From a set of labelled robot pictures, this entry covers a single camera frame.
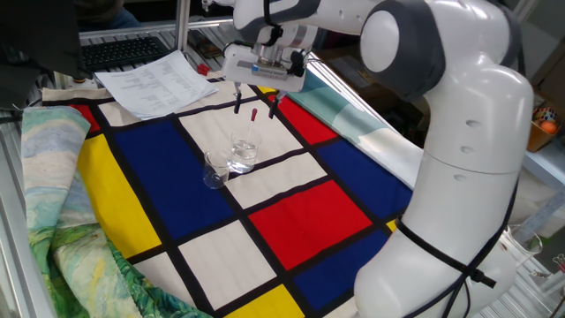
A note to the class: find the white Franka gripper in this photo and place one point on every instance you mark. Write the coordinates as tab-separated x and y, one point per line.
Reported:
231	73

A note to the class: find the glass dropper with red bulb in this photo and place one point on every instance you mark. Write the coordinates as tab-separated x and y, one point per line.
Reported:
254	115

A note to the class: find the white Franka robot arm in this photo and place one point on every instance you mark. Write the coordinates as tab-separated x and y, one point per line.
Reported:
463	154

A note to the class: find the glass beaker with water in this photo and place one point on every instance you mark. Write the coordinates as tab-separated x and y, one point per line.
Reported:
243	159

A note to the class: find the small red object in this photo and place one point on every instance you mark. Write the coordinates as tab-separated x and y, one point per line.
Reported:
203	69

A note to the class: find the dark flat object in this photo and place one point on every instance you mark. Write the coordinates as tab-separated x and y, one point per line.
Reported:
205	44

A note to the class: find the empty glass beaker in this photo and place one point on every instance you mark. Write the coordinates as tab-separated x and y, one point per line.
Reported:
215	177

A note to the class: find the pale teal white cloth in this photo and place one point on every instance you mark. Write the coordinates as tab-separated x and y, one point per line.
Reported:
357	130

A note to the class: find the printed paper sheets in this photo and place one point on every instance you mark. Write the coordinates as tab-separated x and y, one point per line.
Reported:
150	88

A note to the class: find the colour block tablecloth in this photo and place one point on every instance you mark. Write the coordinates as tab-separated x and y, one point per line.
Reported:
176	185

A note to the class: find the aluminium crossbar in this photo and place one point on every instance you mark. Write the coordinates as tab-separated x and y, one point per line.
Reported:
132	28

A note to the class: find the black keyboard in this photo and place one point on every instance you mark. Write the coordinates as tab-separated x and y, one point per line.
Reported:
119	53

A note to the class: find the seated person in jeans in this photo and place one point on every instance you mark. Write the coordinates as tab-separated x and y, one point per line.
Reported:
106	17

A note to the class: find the green painted landscape cloth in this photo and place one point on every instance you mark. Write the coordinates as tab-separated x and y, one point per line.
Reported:
57	176

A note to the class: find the black monitor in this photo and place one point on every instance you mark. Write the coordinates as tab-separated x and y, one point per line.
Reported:
35	40

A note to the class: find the brown wooden basket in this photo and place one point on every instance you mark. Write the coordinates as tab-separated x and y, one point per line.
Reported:
537	140

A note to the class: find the orange ball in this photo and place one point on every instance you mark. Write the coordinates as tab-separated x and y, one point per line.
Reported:
548	127

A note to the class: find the pale blue shelf board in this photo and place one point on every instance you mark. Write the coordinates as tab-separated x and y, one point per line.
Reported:
547	165

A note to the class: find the metal binder clip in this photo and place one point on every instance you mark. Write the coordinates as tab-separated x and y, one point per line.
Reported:
559	262

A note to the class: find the aluminium frame post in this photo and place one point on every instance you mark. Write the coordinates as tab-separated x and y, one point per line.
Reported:
182	26

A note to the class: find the aluminium table edge rail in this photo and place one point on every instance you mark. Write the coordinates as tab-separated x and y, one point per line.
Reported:
17	265

